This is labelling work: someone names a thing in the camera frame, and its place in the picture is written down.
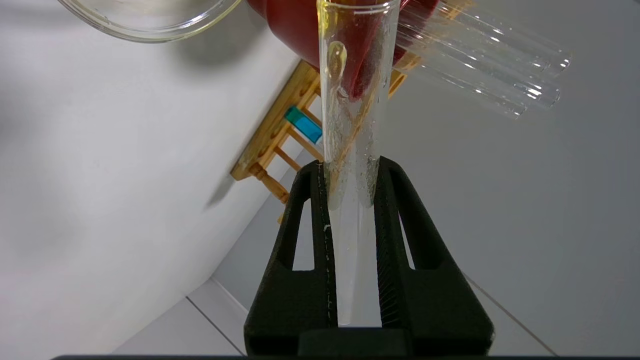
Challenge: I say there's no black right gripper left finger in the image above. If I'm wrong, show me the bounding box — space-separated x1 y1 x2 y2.
243 159 339 357

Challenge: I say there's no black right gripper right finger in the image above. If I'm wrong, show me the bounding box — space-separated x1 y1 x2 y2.
374 155 496 357

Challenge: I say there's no test tube with blue pigment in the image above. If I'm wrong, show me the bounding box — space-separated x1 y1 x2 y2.
284 106 326 151

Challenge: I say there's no test tube with yellow pigment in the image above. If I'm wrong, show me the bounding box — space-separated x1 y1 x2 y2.
316 0 401 328

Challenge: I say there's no wooden test tube rack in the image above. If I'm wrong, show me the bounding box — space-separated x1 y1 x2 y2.
230 0 473 226

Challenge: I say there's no empty clear test tube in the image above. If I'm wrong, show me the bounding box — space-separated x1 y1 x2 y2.
400 55 528 120
400 25 561 108
435 0 572 71

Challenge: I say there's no red plastic cup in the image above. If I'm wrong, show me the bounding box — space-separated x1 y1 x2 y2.
247 0 441 101

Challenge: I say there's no clear glass beaker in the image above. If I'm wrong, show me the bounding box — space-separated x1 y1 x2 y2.
57 0 243 43

